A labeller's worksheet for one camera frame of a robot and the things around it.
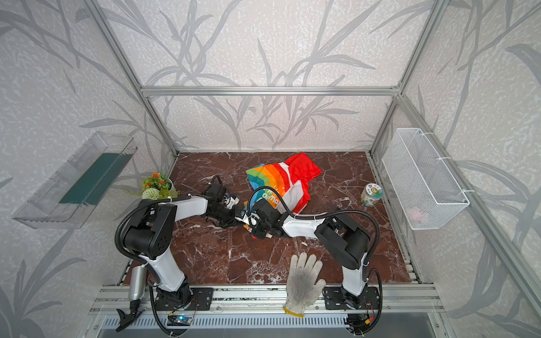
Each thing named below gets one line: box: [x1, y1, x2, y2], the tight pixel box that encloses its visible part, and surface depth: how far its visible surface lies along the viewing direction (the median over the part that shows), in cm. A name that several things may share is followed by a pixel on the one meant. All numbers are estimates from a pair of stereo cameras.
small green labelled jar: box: [360, 183, 384, 208], surface depth 96 cm
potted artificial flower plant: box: [141, 171, 179, 200], surface depth 88 cm
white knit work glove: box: [283, 252, 327, 318], surface depth 79 cm
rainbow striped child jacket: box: [245, 152, 322, 215], surface depth 107 cm
